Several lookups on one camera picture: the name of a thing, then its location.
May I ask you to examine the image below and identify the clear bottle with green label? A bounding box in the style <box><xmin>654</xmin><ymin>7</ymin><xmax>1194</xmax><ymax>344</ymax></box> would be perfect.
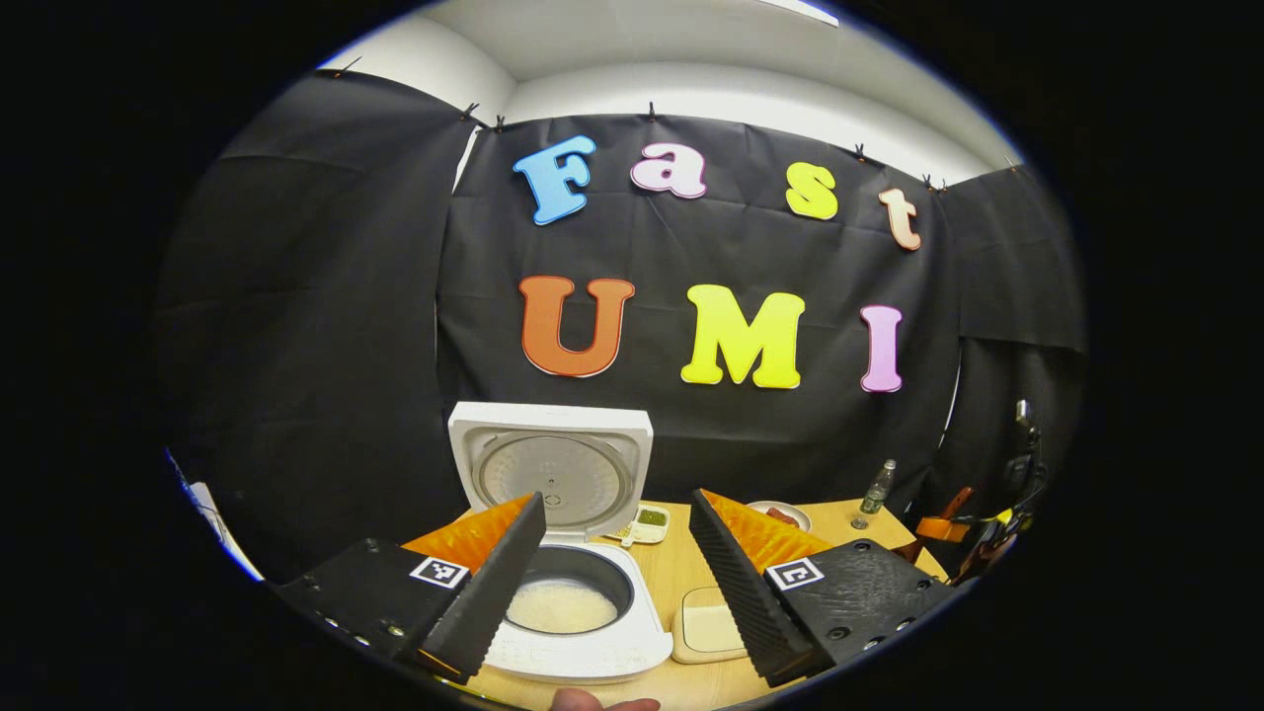
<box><xmin>859</xmin><ymin>459</ymin><xmax>898</xmax><ymax>517</ymax></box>

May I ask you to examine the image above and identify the ceiling light panel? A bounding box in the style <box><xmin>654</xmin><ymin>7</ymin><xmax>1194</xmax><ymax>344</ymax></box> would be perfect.
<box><xmin>760</xmin><ymin>0</ymin><xmax>840</xmax><ymax>28</ymax></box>

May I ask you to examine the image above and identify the white plate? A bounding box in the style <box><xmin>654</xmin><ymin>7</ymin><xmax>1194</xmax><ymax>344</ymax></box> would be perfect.
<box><xmin>746</xmin><ymin>500</ymin><xmax>813</xmax><ymax>532</ymax></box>

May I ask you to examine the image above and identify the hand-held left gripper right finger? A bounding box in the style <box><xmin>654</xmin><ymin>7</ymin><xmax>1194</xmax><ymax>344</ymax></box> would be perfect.
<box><xmin>688</xmin><ymin>488</ymin><xmax>959</xmax><ymax>687</ymax></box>

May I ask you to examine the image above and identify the white rice cooker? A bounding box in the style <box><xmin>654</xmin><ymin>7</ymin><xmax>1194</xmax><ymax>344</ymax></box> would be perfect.
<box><xmin>447</xmin><ymin>400</ymin><xmax>674</xmax><ymax>684</ymax></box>

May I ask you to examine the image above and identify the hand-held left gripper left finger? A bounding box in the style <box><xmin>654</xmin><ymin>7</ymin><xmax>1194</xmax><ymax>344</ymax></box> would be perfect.
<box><xmin>276</xmin><ymin>492</ymin><xmax>547</xmax><ymax>684</ymax></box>

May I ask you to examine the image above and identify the white divided condiment tray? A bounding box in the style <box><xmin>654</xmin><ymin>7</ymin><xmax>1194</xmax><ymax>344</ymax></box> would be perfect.
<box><xmin>602</xmin><ymin>504</ymin><xmax>671</xmax><ymax>546</ymax></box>

